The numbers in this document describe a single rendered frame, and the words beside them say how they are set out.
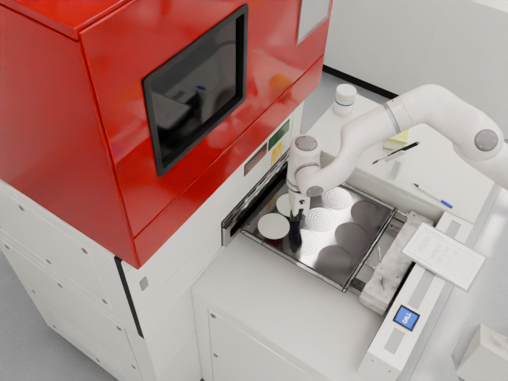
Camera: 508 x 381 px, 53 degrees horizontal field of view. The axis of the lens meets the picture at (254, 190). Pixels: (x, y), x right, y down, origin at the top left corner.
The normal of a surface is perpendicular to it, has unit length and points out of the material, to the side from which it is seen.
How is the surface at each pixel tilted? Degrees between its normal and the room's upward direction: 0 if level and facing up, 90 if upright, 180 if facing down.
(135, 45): 90
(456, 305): 0
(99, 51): 90
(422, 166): 0
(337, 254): 0
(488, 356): 90
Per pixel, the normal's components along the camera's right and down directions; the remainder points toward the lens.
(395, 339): 0.03, -0.65
